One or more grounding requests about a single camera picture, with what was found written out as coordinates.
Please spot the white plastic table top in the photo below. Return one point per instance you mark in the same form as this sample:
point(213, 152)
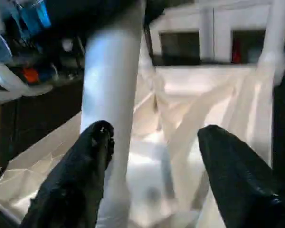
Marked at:
point(204, 95)

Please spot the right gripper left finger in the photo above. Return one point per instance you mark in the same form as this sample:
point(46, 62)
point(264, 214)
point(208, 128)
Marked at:
point(69, 185)

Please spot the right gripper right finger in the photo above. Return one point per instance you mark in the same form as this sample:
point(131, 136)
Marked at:
point(240, 185)

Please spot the white glass-door cabinet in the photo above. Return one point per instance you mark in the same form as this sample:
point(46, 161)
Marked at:
point(216, 23)

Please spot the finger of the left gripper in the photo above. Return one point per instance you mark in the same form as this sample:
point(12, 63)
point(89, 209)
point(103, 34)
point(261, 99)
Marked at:
point(154, 9)
point(92, 14)

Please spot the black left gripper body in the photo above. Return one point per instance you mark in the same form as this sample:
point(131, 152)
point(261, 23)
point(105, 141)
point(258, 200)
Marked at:
point(61, 61)

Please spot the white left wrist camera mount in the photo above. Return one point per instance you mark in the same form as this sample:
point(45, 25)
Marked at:
point(4, 80)

